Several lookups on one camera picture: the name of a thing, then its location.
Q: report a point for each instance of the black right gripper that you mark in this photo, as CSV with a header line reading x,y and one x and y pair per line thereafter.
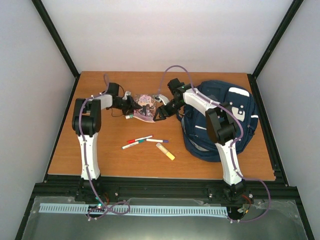
x,y
161,111

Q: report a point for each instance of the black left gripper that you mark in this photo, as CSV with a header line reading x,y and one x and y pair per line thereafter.
x,y
131,107

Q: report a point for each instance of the green white glue stick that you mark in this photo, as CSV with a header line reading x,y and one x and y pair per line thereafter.
x,y
129,116

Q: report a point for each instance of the pink illustrated paperback book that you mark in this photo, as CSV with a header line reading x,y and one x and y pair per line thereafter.
x,y
148,108

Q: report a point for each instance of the navy blue student backpack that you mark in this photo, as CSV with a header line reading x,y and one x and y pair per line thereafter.
x,y
193,123

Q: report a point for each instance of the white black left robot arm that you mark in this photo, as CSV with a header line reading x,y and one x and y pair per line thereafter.
x,y
87,122

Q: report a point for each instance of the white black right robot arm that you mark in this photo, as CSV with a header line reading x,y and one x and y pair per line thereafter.
x,y
209,127

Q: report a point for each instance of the purple capped white marker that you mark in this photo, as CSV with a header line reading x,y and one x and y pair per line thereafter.
x,y
156,140

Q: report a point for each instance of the yellow highlighter pen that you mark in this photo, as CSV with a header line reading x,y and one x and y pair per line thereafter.
x,y
165,151

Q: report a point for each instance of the green capped white marker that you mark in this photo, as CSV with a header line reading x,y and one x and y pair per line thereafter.
x,y
132,144

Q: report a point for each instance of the red capped white marker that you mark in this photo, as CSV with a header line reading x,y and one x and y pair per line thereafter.
x,y
138,139

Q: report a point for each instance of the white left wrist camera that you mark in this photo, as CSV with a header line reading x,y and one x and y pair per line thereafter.
x,y
127,94

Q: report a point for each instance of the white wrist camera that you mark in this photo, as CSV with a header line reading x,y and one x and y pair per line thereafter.
x,y
127,94
162,99

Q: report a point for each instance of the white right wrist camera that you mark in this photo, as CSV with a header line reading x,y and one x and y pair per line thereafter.
x,y
162,99

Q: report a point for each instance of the light blue slotted cable duct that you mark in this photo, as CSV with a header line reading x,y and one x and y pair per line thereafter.
x,y
135,210

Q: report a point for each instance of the black aluminium frame rail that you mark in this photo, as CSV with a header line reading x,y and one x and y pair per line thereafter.
x,y
124,188

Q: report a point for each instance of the black left frame post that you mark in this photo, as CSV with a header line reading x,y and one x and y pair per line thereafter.
x,y
50,26

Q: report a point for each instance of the black frame post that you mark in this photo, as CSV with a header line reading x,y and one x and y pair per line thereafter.
x,y
281,29
50,26

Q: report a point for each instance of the black right frame post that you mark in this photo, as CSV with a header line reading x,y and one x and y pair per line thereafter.
x,y
281,29

